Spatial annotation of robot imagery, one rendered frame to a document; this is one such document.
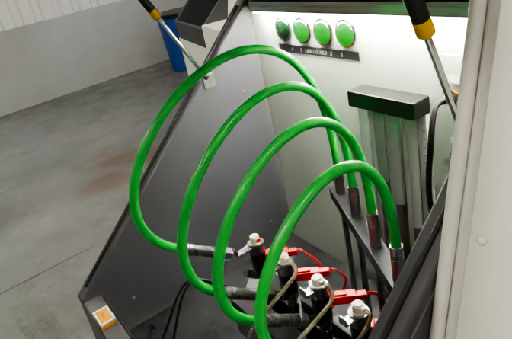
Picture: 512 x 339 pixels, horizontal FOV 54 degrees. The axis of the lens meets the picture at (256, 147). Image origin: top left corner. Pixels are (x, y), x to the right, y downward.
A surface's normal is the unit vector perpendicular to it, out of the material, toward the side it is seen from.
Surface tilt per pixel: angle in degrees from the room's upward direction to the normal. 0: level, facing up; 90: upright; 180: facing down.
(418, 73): 90
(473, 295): 76
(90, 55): 90
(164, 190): 90
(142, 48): 90
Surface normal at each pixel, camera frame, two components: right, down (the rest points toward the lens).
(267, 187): 0.57, 0.23
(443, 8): -0.80, 0.37
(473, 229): -0.83, 0.14
